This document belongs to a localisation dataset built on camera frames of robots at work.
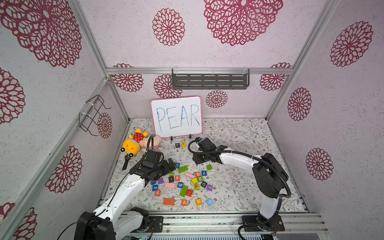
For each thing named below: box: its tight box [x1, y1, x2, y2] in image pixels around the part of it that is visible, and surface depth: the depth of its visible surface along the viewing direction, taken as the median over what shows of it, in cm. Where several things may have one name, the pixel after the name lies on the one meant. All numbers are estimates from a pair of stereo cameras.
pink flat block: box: [164, 182, 176, 189], surface depth 88 cm
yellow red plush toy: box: [120, 128, 148, 158], surface depth 99 cm
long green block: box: [179, 185, 189, 198], surface depth 85 cm
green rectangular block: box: [178, 165, 189, 173], surface depth 95 cm
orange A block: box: [181, 199, 188, 207], surface depth 81 cm
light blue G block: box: [206, 198, 214, 206], surface depth 82 cm
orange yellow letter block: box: [195, 198, 203, 206], surface depth 82 cm
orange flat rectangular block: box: [163, 198, 175, 206], surface depth 83 cm
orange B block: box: [154, 190, 162, 197], surface depth 85 cm
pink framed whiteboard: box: [151, 96, 203, 138], surface depth 105 cm
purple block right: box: [207, 184, 214, 192], surface depth 87 cm
